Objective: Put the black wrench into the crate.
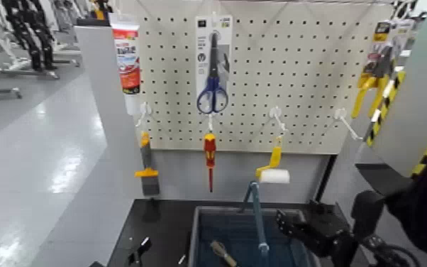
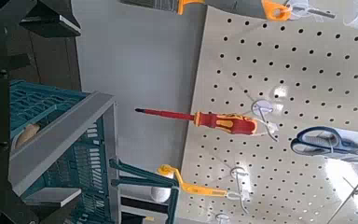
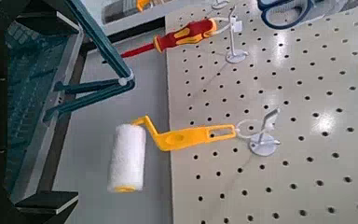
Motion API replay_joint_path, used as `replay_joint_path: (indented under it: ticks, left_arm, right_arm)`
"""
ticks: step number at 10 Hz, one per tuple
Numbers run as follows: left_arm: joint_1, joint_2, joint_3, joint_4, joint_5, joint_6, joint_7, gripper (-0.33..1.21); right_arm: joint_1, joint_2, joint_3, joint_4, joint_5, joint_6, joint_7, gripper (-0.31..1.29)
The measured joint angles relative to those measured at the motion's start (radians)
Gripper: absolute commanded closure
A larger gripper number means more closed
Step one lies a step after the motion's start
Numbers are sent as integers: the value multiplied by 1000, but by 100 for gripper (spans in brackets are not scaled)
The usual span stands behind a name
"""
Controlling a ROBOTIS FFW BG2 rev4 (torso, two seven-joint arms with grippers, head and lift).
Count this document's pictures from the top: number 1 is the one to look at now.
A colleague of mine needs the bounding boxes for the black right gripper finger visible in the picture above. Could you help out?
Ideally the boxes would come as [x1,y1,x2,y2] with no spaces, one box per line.
[277,225,307,245]
[276,209,304,232]

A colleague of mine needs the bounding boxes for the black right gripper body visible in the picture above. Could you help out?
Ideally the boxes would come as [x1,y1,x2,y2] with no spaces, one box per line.
[298,201,353,259]

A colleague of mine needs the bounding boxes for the grey blue plastic crate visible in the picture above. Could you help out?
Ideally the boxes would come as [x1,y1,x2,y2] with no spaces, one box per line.
[187,206,322,267]

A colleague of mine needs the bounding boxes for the red yellow screwdriver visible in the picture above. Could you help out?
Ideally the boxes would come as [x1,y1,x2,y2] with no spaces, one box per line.
[203,133,217,193]

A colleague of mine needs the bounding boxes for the grey partition panel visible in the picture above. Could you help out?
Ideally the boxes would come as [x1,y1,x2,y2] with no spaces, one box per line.
[74,25,145,267]

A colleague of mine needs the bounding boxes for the white perforated pegboard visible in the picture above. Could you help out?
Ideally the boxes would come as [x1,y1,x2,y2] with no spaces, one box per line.
[138,0,395,156]

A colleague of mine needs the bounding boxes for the grey panel with hazard edge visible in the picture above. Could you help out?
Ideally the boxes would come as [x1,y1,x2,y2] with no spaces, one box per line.
[369,0,427,178]

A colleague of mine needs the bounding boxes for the white red sealant tube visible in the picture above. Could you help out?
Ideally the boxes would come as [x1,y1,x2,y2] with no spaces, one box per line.
[109,13,142,116]

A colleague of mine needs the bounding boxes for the black humanoid robot on stand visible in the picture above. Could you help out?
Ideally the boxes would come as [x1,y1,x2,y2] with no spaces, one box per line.
[1,0,59,72]

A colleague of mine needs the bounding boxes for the wooden handled tool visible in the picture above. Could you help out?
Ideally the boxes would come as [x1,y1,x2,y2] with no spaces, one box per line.
[209,240,238,267]

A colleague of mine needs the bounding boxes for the white paint roller yellow handle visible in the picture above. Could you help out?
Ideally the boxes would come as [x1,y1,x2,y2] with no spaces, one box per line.
[255,136,291,185]

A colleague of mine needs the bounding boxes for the grey scraper with yellow handle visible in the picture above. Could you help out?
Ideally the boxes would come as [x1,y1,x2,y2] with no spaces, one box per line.
[134,131,161,197]

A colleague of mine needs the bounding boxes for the packaged blue handled scissors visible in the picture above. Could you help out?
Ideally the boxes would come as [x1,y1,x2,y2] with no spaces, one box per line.
[194,14,234,115]

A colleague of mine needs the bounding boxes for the packaged yellow handled pliers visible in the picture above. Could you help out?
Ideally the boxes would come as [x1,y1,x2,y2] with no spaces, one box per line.
[349,20,416,120]

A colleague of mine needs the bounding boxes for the white robot stand frame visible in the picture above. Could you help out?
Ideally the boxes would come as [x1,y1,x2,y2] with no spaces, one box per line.
[0,0,61,80]

